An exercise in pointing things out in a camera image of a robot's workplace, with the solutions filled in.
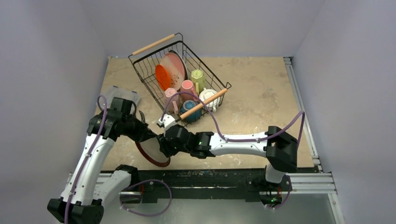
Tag dark red clear plate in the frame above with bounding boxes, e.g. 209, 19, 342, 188
135, 137, 170, 168

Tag light pink mug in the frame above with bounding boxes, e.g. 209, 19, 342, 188
164, 88, 180, 115

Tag dark blue beige bowl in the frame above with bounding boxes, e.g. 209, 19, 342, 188
180, 100, 202, 123

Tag white cup with handle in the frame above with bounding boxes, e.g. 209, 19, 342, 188
198, 88, 221, 112

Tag dusty pink mug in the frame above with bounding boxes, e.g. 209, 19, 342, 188
180, 80, 198, 102

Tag yellow-green mug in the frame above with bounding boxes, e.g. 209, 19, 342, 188
190, 70, 206, 95

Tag green rimmed white plate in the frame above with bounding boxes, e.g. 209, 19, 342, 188
169, 49, 189, 80

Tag orange plate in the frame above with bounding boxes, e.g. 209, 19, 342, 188
155, 64, 171, 91

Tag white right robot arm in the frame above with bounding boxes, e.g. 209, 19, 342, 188
160, 125, 299, 190

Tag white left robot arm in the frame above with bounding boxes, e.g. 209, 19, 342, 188
47, 98, 149, 224

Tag black pliers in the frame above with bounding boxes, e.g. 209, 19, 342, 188
139, 110, 147, 125

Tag clear plastic screw box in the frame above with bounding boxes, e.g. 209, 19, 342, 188
101, 86, 141, 108

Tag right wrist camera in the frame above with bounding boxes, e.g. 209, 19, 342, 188
156, 114, 177, 132

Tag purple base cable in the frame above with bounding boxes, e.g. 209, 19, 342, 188
119, 179, 172, 217

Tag black wire dish rack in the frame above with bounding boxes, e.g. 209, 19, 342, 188
128, 33, 232, 112

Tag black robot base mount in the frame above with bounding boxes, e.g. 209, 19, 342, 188
120, 168, 291, 205

